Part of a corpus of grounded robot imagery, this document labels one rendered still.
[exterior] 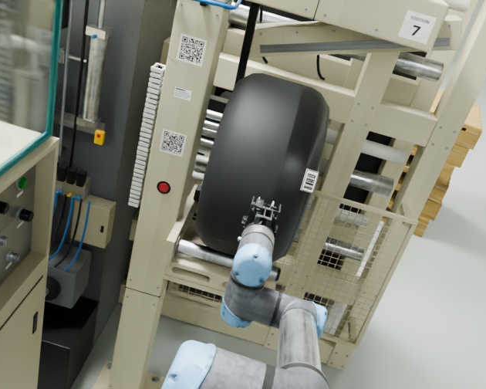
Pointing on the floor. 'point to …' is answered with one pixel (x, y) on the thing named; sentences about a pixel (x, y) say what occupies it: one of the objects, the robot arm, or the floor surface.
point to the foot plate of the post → (109, 377)
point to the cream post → (205, 27)
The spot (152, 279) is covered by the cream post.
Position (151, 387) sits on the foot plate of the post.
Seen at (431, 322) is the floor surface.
